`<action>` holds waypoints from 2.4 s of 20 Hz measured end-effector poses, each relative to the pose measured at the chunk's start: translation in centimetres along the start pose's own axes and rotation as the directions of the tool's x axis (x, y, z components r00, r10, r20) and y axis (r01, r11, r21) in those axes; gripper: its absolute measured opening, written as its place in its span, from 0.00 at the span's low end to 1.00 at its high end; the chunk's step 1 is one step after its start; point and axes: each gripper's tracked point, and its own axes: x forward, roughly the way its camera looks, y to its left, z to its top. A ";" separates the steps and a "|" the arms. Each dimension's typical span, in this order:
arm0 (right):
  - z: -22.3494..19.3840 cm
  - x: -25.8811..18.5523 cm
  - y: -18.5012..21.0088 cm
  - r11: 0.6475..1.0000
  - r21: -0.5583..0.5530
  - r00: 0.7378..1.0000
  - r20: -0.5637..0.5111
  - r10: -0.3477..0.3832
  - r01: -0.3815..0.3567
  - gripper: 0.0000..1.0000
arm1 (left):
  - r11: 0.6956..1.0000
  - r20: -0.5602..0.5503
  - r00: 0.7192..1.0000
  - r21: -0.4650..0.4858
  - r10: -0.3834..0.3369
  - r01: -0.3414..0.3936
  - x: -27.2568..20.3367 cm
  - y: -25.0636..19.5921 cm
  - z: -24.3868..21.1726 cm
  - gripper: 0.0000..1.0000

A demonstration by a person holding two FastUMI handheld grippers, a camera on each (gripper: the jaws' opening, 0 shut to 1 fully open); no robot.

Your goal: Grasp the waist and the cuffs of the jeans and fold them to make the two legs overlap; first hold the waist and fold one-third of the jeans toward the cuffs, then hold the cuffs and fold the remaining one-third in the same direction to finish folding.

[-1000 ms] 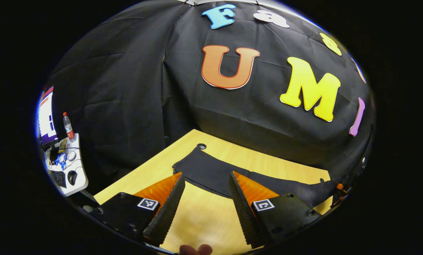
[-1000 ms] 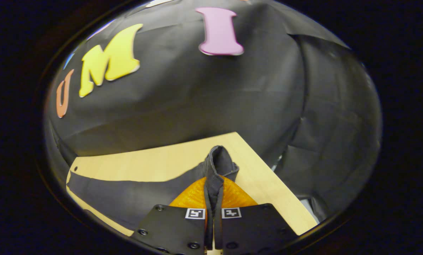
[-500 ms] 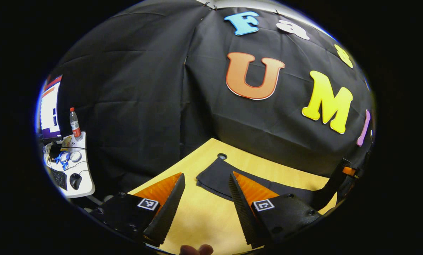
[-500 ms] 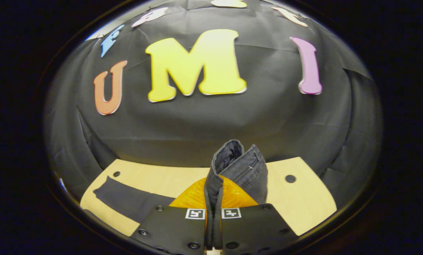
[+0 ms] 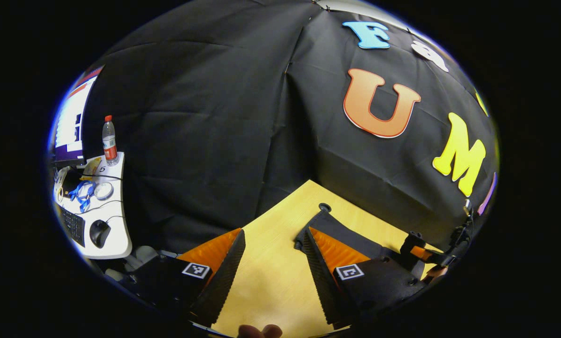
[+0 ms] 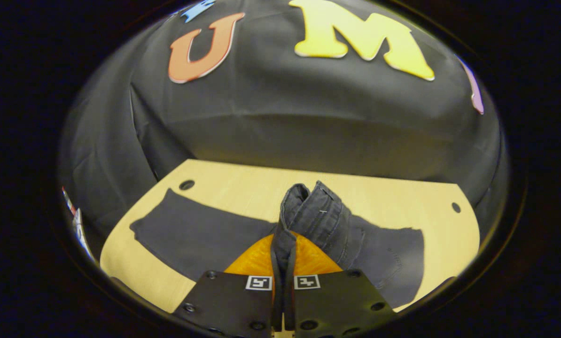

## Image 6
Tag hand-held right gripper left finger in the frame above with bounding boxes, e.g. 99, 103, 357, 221
172, 233, 277, 338

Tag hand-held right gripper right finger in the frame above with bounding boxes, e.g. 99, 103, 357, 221
290, 233, 397, 338

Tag white printed sign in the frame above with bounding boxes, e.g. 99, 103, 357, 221
61, 186, 97, 263

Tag dark grey jeans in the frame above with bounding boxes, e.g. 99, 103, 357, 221
130, 180, 425, 329

